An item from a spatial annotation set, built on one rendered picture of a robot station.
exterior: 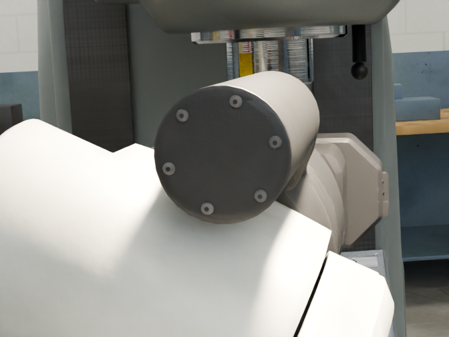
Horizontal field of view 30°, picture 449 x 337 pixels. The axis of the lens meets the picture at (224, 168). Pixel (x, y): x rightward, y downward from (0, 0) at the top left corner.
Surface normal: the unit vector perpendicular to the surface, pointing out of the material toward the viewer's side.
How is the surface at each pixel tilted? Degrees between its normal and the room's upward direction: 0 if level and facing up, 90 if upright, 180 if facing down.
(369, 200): 89
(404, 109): 90
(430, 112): 90
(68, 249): 72
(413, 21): 90
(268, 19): 148
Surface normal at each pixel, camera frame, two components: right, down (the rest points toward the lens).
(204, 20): -0.25, 0.92
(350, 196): -0.18, 0.15
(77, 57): 0.07, 0.15
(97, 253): 0.02, -0.30
